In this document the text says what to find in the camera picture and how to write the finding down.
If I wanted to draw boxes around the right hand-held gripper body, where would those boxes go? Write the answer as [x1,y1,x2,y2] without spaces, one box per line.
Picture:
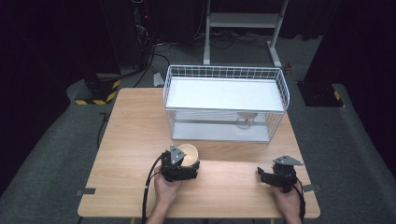
[270,155,304,193]

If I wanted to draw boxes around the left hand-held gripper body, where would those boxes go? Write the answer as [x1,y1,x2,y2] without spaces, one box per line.
[160,145,200,183]

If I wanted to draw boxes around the beige cup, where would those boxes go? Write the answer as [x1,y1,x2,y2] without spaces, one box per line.
[176,143,200,168]

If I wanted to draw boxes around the white wire shelf rack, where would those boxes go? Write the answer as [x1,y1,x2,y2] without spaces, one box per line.
[163,64,290,144]

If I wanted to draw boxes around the person's left hand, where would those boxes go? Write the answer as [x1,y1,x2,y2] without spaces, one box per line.
[153,165,183,207]

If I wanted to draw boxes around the person's right hand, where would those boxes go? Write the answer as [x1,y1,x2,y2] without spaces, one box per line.
[273,181,303,217]

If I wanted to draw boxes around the grey tape strip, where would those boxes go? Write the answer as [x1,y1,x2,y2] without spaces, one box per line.
[302,183,322,193]
[76,188,97,197]

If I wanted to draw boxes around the clear glass cup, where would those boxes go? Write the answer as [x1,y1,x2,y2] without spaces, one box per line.
[234,111,260,131]

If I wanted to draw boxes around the grey floor box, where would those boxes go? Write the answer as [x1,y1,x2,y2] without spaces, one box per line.
[152,72,165,88]

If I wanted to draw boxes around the black yellow striped stand base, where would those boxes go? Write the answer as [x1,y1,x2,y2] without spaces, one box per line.
[296,79,347,108]
[74,74,122,106]

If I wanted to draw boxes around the black equipment tower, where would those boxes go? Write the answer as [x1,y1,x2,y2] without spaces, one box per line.
[98,0,157,72]

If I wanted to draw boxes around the white metal stand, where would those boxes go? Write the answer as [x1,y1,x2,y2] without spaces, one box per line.
[202,0,290,68]

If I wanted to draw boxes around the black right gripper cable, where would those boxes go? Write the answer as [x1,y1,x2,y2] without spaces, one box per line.
[294,176,307,224]

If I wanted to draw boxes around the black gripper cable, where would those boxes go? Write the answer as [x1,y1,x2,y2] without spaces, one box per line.
[294,176,307,224]
[141,154,166,224]

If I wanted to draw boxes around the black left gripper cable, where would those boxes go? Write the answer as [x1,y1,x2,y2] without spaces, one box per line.
[141,154,166,224]

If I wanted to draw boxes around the black cable beside table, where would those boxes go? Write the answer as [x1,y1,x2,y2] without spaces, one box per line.
[96,111,110,150]

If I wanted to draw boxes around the black floor cables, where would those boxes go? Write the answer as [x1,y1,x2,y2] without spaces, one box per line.
[133,39,174,89]

